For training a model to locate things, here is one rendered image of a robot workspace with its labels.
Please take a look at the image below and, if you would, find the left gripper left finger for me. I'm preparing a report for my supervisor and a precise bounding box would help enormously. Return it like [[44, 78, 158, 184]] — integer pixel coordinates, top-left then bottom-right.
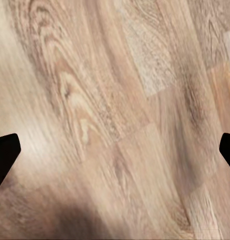
[[0, 133, 21, 185]]

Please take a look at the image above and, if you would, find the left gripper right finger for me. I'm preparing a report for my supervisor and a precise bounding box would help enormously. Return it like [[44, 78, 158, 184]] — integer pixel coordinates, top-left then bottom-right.
[[219, 133, 230, 166]]

